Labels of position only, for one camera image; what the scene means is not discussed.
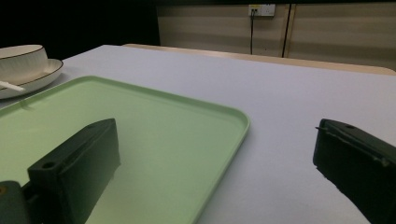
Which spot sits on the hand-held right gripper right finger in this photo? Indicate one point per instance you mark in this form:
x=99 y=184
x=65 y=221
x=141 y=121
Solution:
x=358 y=168

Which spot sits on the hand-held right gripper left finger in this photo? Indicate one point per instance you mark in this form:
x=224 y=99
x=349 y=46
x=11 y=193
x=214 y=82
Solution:
x=81 y=165

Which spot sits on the green plastic tray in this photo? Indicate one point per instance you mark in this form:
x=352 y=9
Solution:
x=155 y=140

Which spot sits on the white plate with dark rim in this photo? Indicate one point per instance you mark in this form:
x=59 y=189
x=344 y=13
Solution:
x=46 y=74

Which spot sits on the white ceramic spoon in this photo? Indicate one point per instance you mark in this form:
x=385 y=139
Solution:
x=11 y=86

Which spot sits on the white bowl with dark rim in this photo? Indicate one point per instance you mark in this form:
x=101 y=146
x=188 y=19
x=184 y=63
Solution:
x=21 y=67

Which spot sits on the beige wall trim strip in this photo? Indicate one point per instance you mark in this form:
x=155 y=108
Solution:
x=290 y=31

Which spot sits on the white wall socket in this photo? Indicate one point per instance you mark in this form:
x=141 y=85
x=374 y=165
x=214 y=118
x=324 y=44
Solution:
x=264 y=10

